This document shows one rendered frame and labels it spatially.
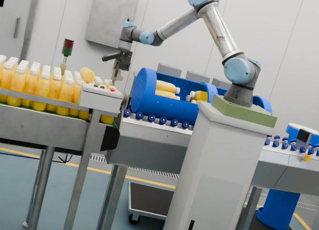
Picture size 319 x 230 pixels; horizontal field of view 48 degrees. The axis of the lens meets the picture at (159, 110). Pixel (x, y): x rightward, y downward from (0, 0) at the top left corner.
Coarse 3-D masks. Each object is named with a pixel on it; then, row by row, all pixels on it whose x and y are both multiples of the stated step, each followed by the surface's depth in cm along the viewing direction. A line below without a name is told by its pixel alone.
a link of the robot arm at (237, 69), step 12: (192, 0) 175; (204, 0) 172; (216, 0) 176; (204, 12) 175; (216, 12) 174; (216, 24) 172; (216, 36) 173; (228, 36) 171; (228, 48) 170; (228, 60) 167; (240, 60) 165; (228, 72) 168; (240, 72) 165; (252, 72) 171
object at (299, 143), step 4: (300, 132) 259; (304, 132) 256; (308, 132) 253; (300, 136) 258; (304, 136) 255; (308, 136) 253; (300, 140) 260; (304, 140) 254; (308, 140) 254; (296, 144) 263; (300, 144) 259; (304, 144) 255; (308, 144) 255; (304, 152) 256
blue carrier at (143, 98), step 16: (144, 80) 206; (160, 80) 230; (176, 80) 230; (144, 96) 203; (160, 96) 206; (208, 96) 217; (256, 96) 241; (144, 112) 211; (160, 112) 211; (176, 112) 212; (192, 112) 214
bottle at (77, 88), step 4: (76, 84) 193; (80, 84) 191; (76, 88) 190; (80, 88) 191; (76, 92) 190; (76, 96) 191; (72, 100) 191; (76, 100) 191; (72, 112) 192; (76, 112) 193
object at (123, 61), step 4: (120, 48) 202; (124, 52) 204; (128, 52) 203; (132, 52) 205; (124, 56) 205; (128, 56) 205; (116, 60) 203; (120, 60) 203; (124, 60) 205; (128, 60) 205; (120, 64) 204; (124, 64) 205; (128, 64) 205; (120, 68) 205; (124, 68) 205; (128, 68) 206
